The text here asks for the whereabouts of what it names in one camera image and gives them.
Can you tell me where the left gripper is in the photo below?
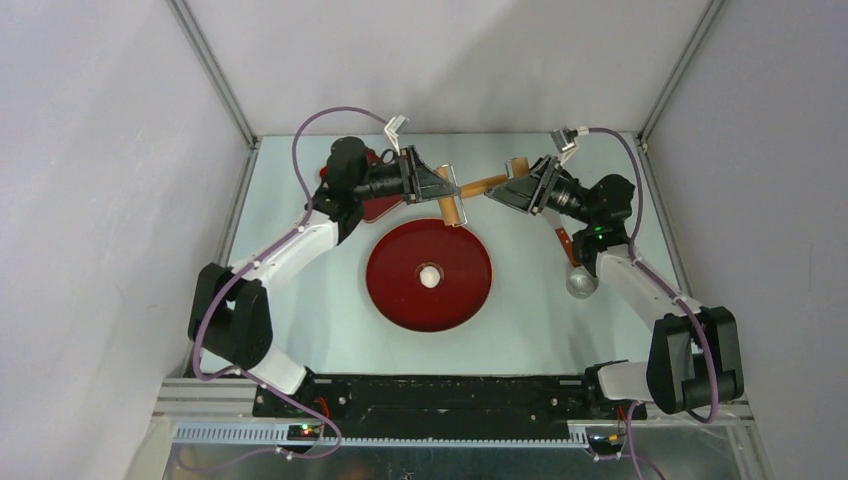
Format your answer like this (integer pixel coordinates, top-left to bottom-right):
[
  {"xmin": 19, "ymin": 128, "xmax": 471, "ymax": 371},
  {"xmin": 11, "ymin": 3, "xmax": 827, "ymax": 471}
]
[{"xmin": 354, "ymin": 147, "xmax": 461, "ymax": 207}]

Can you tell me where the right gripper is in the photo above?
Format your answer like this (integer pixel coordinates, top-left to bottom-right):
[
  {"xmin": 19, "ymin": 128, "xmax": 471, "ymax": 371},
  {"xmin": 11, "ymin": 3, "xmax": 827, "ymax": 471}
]
[{"xmin": 482, "ymin": 155, "xmax": 595, "ymax": 227}]

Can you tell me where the wooden dough roller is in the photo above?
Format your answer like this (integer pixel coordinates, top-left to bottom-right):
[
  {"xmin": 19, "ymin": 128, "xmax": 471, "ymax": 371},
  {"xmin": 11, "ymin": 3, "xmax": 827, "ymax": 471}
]
[{"xmin": 438, "ymin": 157, "xmax": 529, "ymax": 227}]

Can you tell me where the round red plate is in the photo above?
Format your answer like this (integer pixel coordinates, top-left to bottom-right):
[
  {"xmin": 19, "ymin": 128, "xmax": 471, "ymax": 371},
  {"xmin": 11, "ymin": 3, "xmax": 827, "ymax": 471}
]
[{"xmin": 365, "ymin": 219, "xmax": 493, "ymax": 333}]

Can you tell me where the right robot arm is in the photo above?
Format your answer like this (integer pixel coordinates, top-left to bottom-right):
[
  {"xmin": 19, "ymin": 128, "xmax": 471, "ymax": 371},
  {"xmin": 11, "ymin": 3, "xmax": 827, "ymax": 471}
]
[{"xmin": 484, "ymin": 156, "xmax": 745, "ymax": 422}]

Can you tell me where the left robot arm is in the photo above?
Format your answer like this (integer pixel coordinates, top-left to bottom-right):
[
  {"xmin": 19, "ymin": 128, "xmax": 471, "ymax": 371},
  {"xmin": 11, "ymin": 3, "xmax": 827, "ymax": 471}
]
[{"xmin": 187, "ymin": 136, "xmax": 460, "ymax": 417}]

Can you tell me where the white dough ball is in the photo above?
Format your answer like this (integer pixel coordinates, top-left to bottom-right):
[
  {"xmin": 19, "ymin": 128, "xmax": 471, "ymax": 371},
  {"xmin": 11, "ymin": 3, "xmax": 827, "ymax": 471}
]
[{"xmin": 418, "ymin": 264, "xmax": 442, "ymax": 289}]

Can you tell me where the rectangular red tray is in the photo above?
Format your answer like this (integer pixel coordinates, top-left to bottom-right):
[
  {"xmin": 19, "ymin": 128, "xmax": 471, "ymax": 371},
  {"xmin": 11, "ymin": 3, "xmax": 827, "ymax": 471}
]
[{"xmin": 318, "ymin": 148, "xmax": 407, "ymax": 225}]

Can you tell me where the small metal cup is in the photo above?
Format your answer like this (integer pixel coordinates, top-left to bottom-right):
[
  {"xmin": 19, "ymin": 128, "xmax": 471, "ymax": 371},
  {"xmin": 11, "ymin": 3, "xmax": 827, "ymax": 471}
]
[{"xmin": 566, "ymin": 266, "xmax": 598, "ymax": 299}]

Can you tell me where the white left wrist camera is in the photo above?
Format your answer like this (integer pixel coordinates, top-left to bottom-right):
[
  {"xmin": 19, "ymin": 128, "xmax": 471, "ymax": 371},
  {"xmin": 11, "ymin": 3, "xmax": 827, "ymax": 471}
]
[{"xmin": 383, "ymin": 114, "xmax": 409, "ymax": 154}]

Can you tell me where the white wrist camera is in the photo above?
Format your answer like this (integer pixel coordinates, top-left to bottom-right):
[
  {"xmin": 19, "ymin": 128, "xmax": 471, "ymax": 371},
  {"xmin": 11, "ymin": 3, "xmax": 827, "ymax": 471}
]
[
  {"xmin": 383, "ymin": 114, "xmax": 409, "ymax": 154},
  {"xmin": 550, "ymin": 126, "xmax": 589, "ymax": 167}
]

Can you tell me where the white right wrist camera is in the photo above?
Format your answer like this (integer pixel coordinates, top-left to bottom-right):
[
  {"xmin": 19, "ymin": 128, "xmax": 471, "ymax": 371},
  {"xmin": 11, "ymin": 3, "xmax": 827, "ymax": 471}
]
[{"xmin": 550, "ymin": 126, "xmax": 589, "ymax": 167}]

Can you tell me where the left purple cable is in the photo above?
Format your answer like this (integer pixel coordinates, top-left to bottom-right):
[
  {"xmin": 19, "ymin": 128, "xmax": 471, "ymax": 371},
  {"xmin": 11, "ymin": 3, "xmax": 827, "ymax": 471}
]
[{"xmin": 173, "ymin": 105, "xmax": 392, "ymax": 473}]

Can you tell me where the purple cable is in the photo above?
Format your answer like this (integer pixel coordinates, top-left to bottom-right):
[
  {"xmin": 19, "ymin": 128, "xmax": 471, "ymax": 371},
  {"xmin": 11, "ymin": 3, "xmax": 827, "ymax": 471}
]
[
  {"xmin": 582, "ymin": 127, "xmax": 721, "ymax": 480},
  {"xmin": 173, "ymin": 105, "xmax": 392, "ymax": 473}
]

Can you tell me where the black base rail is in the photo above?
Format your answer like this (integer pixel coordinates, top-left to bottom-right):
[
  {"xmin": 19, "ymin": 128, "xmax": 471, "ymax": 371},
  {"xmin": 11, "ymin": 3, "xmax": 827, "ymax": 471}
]
[{"xmin": 252, "ymin": 374, "xmax": 630, "ymax": 441}]

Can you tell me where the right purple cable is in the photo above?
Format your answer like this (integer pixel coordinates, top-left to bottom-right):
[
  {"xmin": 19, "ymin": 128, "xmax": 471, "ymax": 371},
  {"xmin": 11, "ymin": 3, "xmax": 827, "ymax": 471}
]
[{"xmin": 582, "ymin": 127, "xmax": 721, "ymax": 480}]

